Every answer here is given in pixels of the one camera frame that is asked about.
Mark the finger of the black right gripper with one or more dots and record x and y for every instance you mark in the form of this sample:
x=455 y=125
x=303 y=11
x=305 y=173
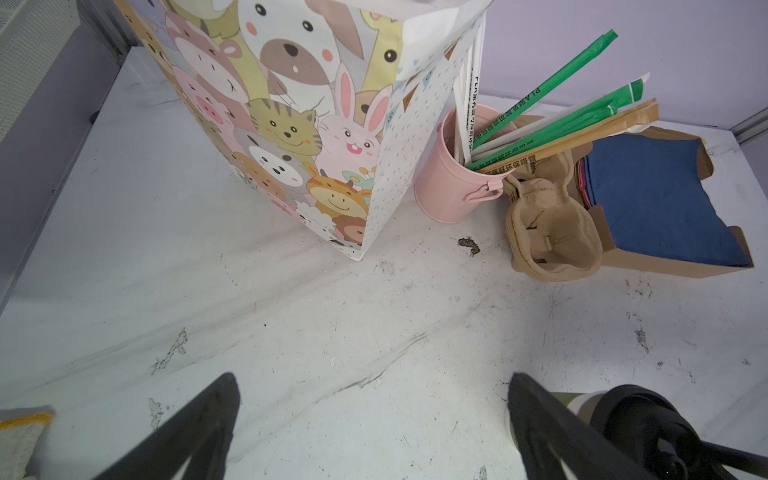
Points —
x=717 y=458

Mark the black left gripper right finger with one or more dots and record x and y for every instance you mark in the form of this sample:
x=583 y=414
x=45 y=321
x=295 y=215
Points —
x=550 y=437

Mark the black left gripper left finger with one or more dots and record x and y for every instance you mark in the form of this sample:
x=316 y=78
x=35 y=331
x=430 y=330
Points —
x=194 y=442

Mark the green paper coffee cup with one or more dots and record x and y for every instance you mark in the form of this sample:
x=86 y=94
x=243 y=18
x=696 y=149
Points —
x=582 y=405

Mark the black plastic cup lid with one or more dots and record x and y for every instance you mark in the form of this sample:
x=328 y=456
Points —
x=649 y=430

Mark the cartoon animal paper gift bag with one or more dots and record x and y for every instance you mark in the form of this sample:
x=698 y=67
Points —
x=324 y=107

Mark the stacked brown pulp cup carriers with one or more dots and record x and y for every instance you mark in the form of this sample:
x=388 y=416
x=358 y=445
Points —
x=551 y=235

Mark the cardboard box of blue napkins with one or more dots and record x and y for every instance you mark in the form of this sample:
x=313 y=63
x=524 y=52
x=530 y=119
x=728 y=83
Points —
x=645 y=194

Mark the pink metal straw bucket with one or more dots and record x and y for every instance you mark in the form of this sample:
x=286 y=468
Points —
x=446 y=191

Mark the brown paper wrapped straw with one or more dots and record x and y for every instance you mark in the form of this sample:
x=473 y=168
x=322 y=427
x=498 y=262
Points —
x=642 y=115

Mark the green wrapped straw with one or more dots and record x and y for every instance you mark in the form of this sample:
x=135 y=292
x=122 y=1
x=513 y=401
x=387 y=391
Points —
x=568 y=122
x=546 y=87

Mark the white wrapped straw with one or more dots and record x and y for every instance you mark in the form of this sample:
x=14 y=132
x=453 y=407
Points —
x=465 y=95

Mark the white mesh two-tier shelf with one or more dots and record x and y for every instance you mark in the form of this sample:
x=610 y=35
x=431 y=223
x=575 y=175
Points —
x=33 y=33

